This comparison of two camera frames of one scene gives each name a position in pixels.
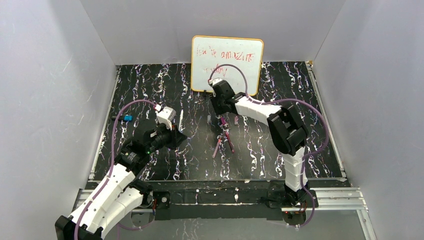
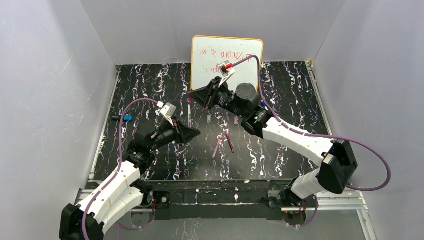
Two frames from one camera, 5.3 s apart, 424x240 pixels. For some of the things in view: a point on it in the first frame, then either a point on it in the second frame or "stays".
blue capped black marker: (122, 118) stays
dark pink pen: (231, 145) stays
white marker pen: (180, 126) to (189, 102)
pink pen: (216, 147) stays
